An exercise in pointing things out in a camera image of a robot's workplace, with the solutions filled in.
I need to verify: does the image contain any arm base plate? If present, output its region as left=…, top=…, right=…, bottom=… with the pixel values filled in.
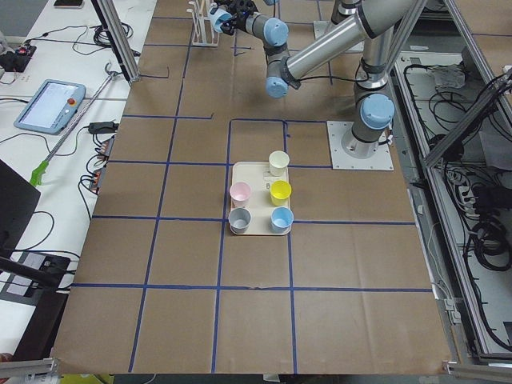
left=326, top=121, right=394, bottom=171
left=313, top=21, right=337, bottom=40

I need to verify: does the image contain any pink cup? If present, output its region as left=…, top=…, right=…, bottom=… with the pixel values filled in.
left=229, top=182, right=252, bottom=207

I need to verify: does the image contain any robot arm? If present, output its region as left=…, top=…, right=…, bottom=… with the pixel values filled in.
left=327, top=1, right=426, bottom=159
left=208, top=1, right=365, bottom=98

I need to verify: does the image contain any black power adapter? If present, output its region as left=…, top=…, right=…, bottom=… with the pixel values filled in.
left=87, top=121, right=119, bottom=134

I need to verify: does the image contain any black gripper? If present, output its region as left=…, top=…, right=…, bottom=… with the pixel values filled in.
left=210, top=0, right=256, bottom=35

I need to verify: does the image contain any teach pendant tablet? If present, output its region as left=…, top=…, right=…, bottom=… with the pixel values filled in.
left=14, top=79, right=86, bottom=134

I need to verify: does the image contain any red black device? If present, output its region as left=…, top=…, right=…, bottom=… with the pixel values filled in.
left=1, top=45, right=37, bottom=73

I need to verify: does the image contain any white wire cup rack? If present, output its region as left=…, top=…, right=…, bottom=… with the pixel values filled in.
left=186, top=0, right=219, bottom=47

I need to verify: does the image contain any yellow cup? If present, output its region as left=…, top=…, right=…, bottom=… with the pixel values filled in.
left=270, top=180, right=292, bottom=206

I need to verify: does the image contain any green handled reacher grabber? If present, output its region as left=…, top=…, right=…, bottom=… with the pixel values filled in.
left=30, top=62, right=120, bottom=186

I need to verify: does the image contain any grey cup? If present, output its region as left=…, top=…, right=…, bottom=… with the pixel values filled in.
left=228, top=207, right=252, bottom=234

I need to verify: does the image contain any aluminium frame post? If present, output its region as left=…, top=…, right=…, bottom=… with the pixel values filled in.
left=91, top=0, right=140, bottom=84

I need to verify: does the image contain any light blue cup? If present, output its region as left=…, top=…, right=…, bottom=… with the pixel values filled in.
left=270, top=206, right=294, bottom=234
left=209, top=8, right=232, bottom=34

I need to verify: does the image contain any black monitor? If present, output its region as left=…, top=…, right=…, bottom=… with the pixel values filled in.
left=0, top=161, right=41, bottom=250

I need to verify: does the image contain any cream plastic tray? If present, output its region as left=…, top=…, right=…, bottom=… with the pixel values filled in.
left=230, top=162, right=291, bottom=236

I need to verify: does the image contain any cream white cup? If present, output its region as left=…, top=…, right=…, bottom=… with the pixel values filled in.
left=269, top=150, right=290, bottom=177

